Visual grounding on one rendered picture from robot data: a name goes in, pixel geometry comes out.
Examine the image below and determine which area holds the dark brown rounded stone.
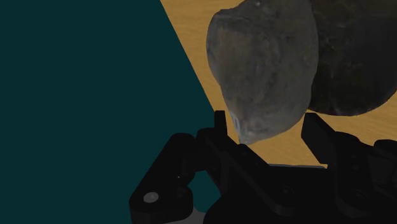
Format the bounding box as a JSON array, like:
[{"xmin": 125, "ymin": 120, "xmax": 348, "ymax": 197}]
[{"xmin": 305, "ymin": 0, "xmax": 397, "ymax": 117}]

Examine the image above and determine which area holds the grey rounded stone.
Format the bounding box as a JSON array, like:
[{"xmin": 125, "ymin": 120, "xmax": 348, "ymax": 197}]
[{"xmin": 205, "ymin": 0, "xmax": 320, "ymax": 146}]

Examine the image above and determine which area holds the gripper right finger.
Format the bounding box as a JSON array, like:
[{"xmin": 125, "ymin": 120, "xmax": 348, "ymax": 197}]
[{"xmin": 300, "ymin": 112, "xmax": 397, "ymax": 224}]

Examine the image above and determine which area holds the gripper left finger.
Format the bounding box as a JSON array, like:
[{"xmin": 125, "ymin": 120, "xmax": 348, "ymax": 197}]
[{"xmin": 129, "ymin": 109, "xmax": 270, "ymax": 224}]

